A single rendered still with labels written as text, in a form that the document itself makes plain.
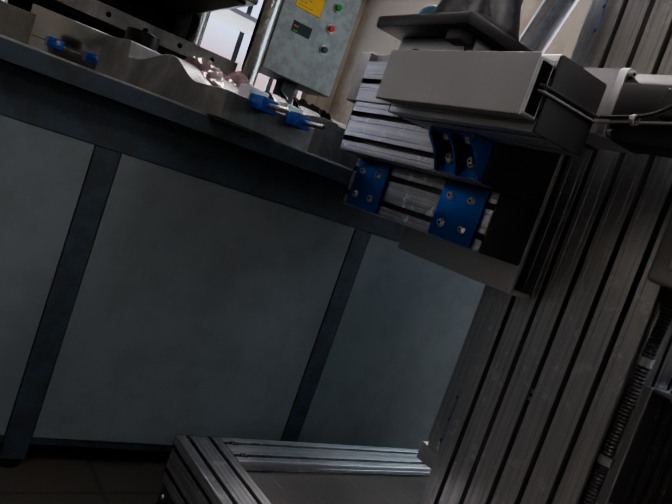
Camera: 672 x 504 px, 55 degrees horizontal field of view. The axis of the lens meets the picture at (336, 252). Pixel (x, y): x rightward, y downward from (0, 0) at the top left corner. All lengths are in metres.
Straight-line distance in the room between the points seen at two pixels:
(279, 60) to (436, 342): 1.17
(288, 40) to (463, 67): 1.67
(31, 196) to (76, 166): 0.10
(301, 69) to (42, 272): 1.41
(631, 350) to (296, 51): 1.80
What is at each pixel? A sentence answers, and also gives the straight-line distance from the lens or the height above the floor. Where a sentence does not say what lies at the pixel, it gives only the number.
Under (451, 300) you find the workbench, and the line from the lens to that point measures 1.86.
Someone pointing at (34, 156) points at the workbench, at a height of 0.62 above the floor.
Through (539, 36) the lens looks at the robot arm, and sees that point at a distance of 1.78.
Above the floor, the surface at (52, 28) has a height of 0.91.
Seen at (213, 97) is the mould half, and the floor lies 0.83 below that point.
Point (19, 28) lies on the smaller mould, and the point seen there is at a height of 0.83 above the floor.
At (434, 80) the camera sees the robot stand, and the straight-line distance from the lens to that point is 0.85.
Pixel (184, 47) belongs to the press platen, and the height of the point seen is 1.02.
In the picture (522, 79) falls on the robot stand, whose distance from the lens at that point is 0.75.
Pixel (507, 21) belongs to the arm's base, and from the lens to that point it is 1.08.
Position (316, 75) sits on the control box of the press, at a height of 1.12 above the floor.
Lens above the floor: 0.74
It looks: 5 degrees down
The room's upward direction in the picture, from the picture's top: 19 degrees clockwise
